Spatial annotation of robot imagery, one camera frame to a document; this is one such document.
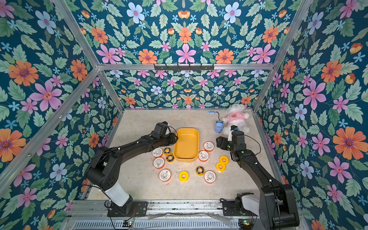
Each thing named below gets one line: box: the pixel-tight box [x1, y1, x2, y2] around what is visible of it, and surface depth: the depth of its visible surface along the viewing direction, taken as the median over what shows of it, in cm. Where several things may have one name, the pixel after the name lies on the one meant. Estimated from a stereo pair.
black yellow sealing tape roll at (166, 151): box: [163, 147, 172, 156], surface depth 96 cm
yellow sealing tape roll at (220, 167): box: [215, 161, 226, 173], surface depth 89 cm
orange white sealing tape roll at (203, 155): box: [197, 149, 209, 162], surface depth 93 cm
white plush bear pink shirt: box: [221, 103, 251, 136], surface depth 107 cm
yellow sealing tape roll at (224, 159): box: [218, 155, 230, 166], surface depth 92 cm
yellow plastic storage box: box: [173, 127, 200, 162], surface depth 97 cm
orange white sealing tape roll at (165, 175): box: [158, 168, 172, 183], surface depth 85 cm
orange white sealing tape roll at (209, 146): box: [203, 140, 215, 152], surface depth 98 cm
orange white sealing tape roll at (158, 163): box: [152, 157, 165, 170], surface depth 90 cm
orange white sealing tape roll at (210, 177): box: [203, 170, 217, 184], surface depth 85 cm
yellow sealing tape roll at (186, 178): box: [178, 170, 190, 183], surface depth 85 cm
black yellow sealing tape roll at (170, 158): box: [166, 153, 175, 163], surface depth 93 cm
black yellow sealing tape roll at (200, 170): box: [195, 165, 206, 176], surface depth 88 cm
